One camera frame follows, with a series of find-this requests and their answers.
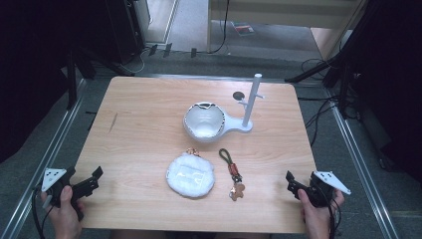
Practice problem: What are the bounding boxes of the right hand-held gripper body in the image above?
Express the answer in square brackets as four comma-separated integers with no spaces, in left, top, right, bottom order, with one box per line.
[296,170,352,209]

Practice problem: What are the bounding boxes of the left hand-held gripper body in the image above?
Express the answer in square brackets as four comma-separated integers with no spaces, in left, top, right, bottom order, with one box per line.
[41,166,98,222]

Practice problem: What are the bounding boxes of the person's right hand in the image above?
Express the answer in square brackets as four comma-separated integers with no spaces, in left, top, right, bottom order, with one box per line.
[297,187,346,239]

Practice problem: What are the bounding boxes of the person's left hand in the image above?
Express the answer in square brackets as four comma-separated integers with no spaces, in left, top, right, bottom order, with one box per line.
[40,184,87,239]

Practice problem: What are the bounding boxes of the white fluffy coin purse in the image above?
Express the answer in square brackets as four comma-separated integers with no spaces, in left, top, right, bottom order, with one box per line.
[165,146,216,200]

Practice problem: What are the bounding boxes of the black metal stand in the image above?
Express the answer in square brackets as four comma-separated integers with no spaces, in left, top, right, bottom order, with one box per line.
[65,46,135,112]
[284,54,357,120]

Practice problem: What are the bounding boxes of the white bowl with peg stand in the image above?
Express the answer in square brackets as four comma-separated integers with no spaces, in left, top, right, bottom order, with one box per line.
[182,73,267,144]

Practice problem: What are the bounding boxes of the black curtain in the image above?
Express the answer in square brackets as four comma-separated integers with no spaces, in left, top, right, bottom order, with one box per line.
[0,0,110,164]
[329,0,422,182]

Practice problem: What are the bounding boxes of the black cabinet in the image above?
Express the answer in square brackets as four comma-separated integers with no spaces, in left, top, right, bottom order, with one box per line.
[105,0,146,67]

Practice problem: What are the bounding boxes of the red booklet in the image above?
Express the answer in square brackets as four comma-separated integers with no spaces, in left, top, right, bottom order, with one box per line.
[231,21,256,37]

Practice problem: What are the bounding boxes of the beige furniture panel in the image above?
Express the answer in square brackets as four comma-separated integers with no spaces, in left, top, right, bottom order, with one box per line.
[206,0,367,62]

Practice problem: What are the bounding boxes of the metal frame rail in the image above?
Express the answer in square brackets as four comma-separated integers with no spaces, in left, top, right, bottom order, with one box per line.
[0,78,89,239]
[322,87,401,239]

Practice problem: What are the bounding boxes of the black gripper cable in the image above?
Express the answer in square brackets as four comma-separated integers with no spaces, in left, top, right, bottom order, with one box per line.
[326,193,343,239]
[31,187,55,239]

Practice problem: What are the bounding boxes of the green cord keychain with charm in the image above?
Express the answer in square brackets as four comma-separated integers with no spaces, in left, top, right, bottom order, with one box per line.
[218,147,247,202]

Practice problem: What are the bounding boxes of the black floor cables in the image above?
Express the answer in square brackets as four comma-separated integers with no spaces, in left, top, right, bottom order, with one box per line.
[297,58,342,148]

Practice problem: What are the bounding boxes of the white floor cable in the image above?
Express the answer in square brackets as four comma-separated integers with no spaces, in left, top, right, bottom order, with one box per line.
[118,45,148,76]

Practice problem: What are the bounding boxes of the black hanging cable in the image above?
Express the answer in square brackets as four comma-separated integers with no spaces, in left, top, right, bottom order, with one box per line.
[210,0,231,55]

